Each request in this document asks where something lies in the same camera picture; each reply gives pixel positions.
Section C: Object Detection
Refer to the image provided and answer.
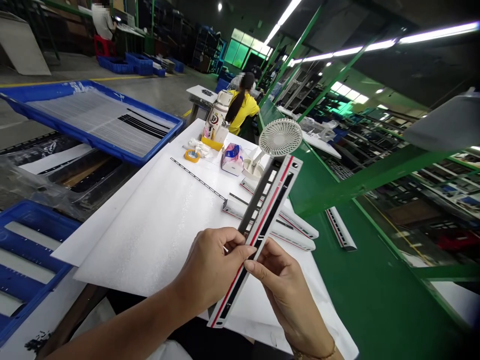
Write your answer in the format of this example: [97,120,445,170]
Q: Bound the row of black strips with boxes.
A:
[116,107,172,140]

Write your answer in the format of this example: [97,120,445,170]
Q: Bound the plastic-wrapped black parts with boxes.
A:
[0,131,130,223]

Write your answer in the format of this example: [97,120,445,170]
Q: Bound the person's right hand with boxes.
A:
[243,238,335,352]

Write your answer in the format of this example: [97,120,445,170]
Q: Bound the white red-striped train shell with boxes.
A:
[206,155,304,329]
[239,178,320,241]
[325,206,358,253]
[221,198,317,253]

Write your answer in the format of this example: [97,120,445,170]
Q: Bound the large blue plastic tray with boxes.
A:
[0,79,185,168]

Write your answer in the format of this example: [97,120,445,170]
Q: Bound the blue crate with white strips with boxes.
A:
[0,198,83,348]

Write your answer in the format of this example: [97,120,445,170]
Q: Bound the white tray with parts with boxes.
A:
[276,104,343,161]

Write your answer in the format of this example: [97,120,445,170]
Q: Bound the green conveyor belt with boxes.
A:
[256,99,480,360]

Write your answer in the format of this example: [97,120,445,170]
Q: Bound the black window frame strip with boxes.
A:
[237,161,281,236]

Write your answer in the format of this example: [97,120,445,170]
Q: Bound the white cloth gloves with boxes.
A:
[182,137,215,159]

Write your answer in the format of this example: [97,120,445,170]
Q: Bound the small white table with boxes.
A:
[185,84,219,125]

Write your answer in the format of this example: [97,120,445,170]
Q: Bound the pile of small black parts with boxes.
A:
[23,329,53,354]

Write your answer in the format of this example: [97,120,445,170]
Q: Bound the yellow plastic container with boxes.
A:
[200,134,225,153]

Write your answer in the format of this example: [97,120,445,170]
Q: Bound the red plastic stool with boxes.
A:
[92,34,118,58]

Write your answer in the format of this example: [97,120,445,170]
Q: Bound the white foam sheet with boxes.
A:
[50,118,360,360]

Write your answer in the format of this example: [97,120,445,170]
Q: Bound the pile of grey strips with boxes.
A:
[27,89,178,159]

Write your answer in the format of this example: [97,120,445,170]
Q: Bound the white leaning board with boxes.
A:
[0,10,53,77]

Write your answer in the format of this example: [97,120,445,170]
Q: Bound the tissue packet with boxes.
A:
[220,142,245,178]

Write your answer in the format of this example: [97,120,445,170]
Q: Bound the long black perforated strip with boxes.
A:
[169,157,228,202]

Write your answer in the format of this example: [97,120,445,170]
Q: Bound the person's left hand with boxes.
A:
[170,226,258,320]

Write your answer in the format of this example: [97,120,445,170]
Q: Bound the white desk fan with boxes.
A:
[242,118,304,182]

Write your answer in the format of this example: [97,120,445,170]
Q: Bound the green metal frame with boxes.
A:
[239,0,480,331]

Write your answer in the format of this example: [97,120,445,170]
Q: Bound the grey lamp housing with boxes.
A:
[402,87,480,153]

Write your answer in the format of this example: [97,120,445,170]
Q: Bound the person's body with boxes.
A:
[164,316,294,360]

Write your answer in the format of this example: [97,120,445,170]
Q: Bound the white thermos bottle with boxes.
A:
[203,89,235,146]

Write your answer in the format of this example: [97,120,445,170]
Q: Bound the stack of blue crates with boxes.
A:
[97,51,186,78]

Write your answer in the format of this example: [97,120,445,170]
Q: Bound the storage shelves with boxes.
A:
[322,89,480,271]

